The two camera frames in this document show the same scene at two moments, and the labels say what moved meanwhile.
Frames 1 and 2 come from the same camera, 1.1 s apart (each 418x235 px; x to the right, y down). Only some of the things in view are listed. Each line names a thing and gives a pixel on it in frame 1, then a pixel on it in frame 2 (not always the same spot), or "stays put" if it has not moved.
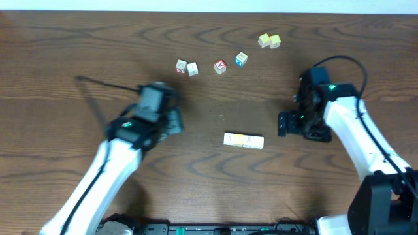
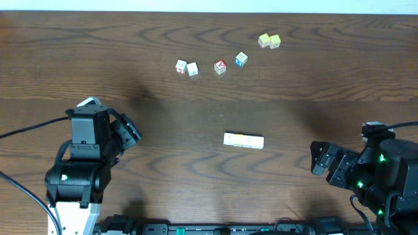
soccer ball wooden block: [228, 138] stays put
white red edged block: [249, 141] stays put
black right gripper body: [311, 125] -> [350, 171]
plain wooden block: [257, 141] stays put
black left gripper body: [174, 121] -> [127, 129]
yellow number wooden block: [238, 140] stays put
